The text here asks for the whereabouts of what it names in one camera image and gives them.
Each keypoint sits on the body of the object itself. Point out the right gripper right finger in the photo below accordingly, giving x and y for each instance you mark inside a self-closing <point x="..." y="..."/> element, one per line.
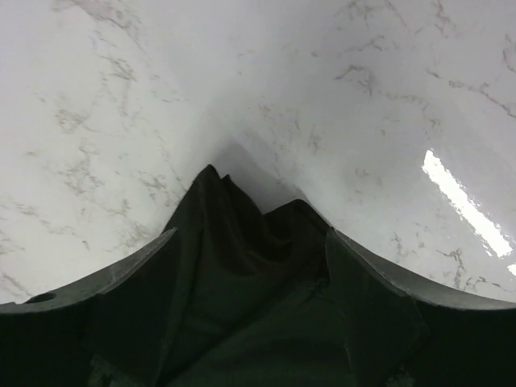
<point x="403" y="329"/>

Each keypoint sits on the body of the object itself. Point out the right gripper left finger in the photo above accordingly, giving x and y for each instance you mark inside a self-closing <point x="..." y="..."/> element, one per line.
<point x="106" y="329"/>

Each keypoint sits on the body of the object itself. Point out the black t-shirt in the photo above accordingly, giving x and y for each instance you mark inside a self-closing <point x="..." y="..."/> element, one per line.
<point x="251" y="303"/>

